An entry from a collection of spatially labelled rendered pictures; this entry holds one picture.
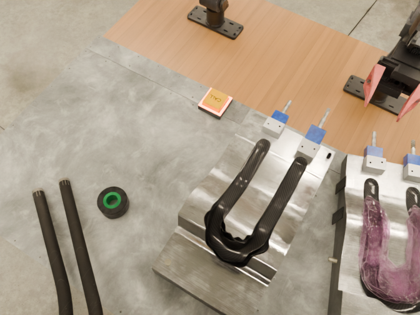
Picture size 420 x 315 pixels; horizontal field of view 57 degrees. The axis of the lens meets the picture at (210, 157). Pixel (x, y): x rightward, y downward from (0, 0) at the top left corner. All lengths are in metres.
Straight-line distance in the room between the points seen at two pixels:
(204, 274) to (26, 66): 1.94
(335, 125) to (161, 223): 0.60
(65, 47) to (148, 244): 1.79
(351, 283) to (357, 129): 0.48
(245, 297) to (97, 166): 0.55
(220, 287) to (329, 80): 0.76
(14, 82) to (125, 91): 1.35
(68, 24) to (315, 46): 1.76
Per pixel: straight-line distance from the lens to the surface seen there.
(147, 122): 1.20
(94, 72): 1.36
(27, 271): 2.01
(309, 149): 1.03
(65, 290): 0.99
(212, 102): 1.19
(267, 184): 1.01
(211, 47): 1.38
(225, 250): 0.96
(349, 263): 1.00
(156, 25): 1.46
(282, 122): 1.09
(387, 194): 1.12
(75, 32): 2.70
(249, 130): 1.07
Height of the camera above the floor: 1.80
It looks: 62 degrees down
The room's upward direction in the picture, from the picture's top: 1 degrees clockwise
